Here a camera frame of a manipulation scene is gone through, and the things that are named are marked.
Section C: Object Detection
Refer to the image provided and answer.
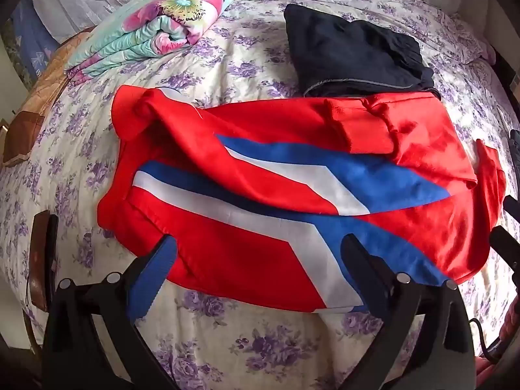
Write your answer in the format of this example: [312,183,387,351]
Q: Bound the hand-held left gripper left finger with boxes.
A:
[41,235,179,390]

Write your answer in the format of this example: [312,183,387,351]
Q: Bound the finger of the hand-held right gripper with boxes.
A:
[489,224,520,267]

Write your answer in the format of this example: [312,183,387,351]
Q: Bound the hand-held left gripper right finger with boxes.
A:
[340,233,477,390]

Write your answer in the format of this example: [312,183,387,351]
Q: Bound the red blue white shirt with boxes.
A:
[97,85,508,313]

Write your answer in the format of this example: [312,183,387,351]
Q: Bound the folded black pants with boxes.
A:
[283,3,441,99]

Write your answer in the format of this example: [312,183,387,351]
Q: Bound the purple floral bed sheet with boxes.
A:
[0,0,516,390]

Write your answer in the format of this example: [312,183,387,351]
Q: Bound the brown blanket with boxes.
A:
[2,26,96,168]

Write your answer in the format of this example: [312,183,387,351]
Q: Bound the folded floral quilt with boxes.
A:
[65,0,243,79]

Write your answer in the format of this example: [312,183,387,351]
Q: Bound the blue patterned cloth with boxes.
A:
[10,2,59,80]

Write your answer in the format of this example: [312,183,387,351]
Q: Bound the black cable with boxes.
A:
[468,317,520,363]

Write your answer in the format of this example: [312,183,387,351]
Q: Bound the brown wooden bed frame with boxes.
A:
[29,212,60,313]

